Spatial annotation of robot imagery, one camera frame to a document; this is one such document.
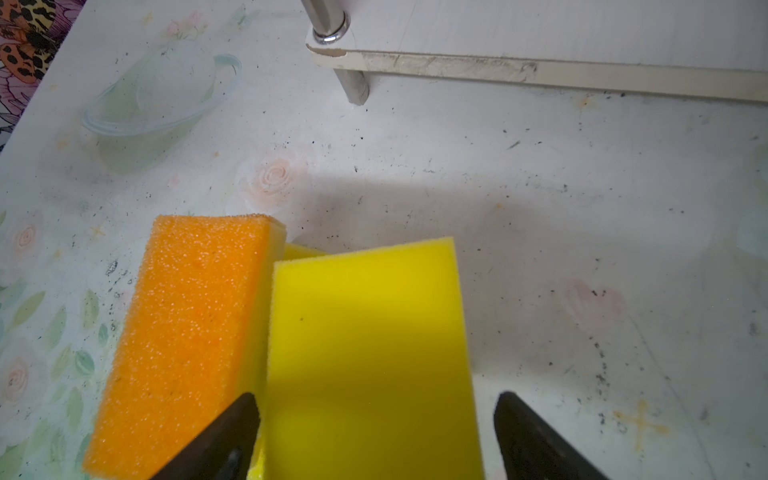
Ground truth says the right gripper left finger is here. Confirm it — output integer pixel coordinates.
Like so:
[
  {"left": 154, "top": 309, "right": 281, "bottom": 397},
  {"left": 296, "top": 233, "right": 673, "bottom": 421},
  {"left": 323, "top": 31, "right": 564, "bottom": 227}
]
[{"left": 151, "top": 392, "right": 261, "bottom": 480}]

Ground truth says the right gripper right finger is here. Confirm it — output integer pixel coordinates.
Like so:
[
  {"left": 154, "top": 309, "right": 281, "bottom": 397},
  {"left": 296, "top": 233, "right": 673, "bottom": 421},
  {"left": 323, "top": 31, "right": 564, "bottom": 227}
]
[{"left": 493, "top": 391, "right": 607, "bottom": 480}]

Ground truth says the orange top sponge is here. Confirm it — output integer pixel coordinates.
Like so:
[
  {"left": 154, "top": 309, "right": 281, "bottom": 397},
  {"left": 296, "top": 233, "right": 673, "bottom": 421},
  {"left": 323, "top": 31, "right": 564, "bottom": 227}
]
[{"left": 83, "top": 214, "right": 286, "bottom": 479}]

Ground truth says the yellow sponge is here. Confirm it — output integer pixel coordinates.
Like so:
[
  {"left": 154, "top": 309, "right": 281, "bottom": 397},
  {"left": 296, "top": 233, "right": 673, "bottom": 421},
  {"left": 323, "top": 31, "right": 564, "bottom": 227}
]
[
  {"left": 259, "top": 237, "right": 484, "bottom": 479},
  {"left": 283, "top": 243, "right": 326, "bottom": 261}
]

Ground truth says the white two-tier shelf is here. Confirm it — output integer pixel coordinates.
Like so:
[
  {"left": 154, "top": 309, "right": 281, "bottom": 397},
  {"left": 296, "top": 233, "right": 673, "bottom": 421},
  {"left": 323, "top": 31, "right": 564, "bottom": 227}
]
[{"left": 306, "top": 1, "right": 767, "bottom": 103}]

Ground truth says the clear plastic bowl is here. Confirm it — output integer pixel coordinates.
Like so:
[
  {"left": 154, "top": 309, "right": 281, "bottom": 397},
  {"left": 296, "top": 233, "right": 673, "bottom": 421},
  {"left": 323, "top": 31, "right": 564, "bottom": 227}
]
[{"left": 82, "top": 40, "right": 242, "bottom": 173}]

